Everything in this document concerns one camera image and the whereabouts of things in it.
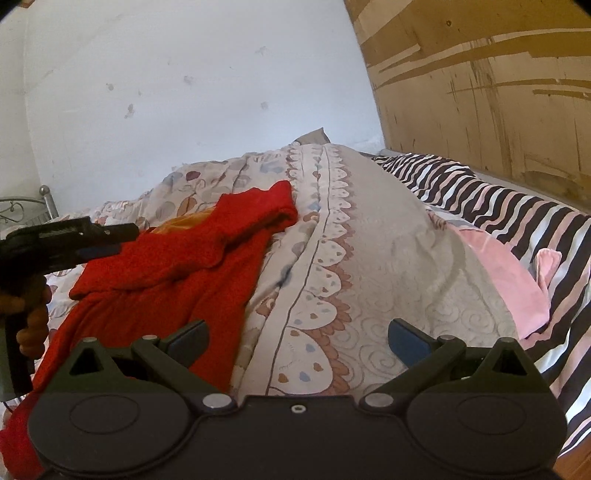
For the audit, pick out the person's left hand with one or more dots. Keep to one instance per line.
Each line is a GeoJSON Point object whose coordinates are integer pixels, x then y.
{"type": "Point", "coordinates": [34, 323]}

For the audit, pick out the grey pillow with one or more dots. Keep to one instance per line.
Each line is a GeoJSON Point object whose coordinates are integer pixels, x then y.
{"type": "Point", "coordinates": [314, 137]}

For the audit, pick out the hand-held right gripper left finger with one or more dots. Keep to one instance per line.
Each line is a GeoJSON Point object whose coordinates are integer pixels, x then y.
{"type": "Point", "coordinates": [191, 338]}

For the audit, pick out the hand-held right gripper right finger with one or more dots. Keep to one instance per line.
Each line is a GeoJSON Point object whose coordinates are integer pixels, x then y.
{"type": "Point", "coordinates": [406, 342]}

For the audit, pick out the black pink striped bed sheet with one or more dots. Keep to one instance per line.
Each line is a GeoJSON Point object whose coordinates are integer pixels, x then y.
{"type": "Point", "coordinates": [545, 221]}

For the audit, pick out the red knit sweater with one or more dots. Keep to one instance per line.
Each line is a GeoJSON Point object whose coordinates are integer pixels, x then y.
{"type": "Point", "coordinates": [152, 286]}

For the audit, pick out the floral patterned quilt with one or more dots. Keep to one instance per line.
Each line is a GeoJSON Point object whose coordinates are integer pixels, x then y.
{"type": "Point", "coordinates": [351, 258]}

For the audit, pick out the pink cloth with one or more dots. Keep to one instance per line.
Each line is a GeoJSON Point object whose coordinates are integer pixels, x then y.
{"type": "Point", "coordinates": [498, 272]}

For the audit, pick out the metal bed frame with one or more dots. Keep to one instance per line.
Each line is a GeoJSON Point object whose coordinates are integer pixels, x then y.
{"type": "Point", "coordinates": [27, 207]}

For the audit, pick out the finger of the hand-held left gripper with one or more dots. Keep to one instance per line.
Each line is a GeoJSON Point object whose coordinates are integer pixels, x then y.
{"type": "Point", "coordinates": [111, 232]}
{"type": "Point", "coordinates": [99, 251]}

